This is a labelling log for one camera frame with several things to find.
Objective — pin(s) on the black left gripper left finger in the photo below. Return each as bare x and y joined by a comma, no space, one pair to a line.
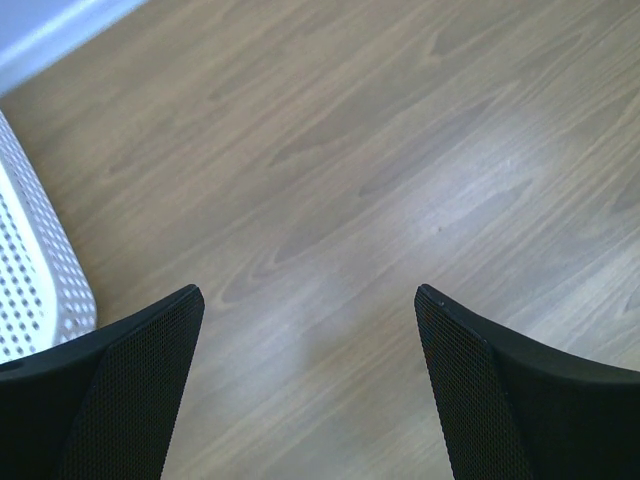
103,405

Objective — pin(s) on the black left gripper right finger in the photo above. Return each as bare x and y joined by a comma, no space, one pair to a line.
511,407

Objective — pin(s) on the white plastic basket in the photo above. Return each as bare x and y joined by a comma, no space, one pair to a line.
46,299

